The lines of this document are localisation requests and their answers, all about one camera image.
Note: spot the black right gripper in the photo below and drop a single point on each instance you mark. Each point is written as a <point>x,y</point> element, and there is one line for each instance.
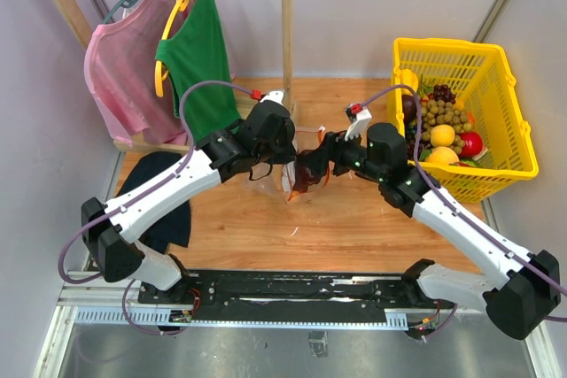
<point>336,145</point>

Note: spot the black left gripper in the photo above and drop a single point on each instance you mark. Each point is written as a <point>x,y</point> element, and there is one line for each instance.
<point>290,150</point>

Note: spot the clear zip top bag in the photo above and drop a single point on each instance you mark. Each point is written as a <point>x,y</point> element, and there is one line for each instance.
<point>278,182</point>

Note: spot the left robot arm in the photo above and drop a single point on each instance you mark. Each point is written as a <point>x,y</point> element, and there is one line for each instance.
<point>111,230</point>

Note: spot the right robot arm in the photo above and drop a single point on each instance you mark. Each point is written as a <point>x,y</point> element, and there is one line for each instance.
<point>460,227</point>

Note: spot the green tank top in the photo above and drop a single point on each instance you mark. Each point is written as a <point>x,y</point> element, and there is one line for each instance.
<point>193,53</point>

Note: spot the lower yellow peach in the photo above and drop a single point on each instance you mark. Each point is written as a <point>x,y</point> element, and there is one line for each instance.
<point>442,156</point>

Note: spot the brown longan bunch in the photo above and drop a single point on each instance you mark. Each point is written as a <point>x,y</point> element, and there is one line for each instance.
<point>436,113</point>

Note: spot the yellow bell pepper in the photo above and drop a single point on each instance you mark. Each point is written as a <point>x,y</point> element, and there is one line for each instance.
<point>410,81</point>

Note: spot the dark grape bunch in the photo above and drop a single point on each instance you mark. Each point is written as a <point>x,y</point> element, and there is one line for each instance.
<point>443,93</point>

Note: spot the red apple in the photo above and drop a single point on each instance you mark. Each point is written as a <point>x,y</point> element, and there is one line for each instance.
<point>473,144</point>

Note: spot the yellow plastic basket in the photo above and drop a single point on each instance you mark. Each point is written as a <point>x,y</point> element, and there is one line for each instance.
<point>480,76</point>

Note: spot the yellow hanger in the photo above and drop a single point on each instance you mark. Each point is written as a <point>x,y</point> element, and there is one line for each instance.
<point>160,72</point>

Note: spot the pink shirt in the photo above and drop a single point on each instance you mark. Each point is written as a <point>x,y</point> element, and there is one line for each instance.
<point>119,72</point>

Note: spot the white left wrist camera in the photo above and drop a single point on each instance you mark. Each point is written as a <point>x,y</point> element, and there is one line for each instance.
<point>276,96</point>

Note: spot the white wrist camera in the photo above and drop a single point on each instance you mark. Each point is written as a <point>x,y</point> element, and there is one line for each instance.
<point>276,96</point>
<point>359,118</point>

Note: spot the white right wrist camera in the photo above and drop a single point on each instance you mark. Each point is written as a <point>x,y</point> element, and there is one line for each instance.
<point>359,118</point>

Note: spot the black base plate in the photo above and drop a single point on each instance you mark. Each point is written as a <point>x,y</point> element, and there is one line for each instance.
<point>291,298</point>

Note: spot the aluminium rail frame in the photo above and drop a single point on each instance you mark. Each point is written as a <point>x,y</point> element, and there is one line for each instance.
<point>162,305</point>

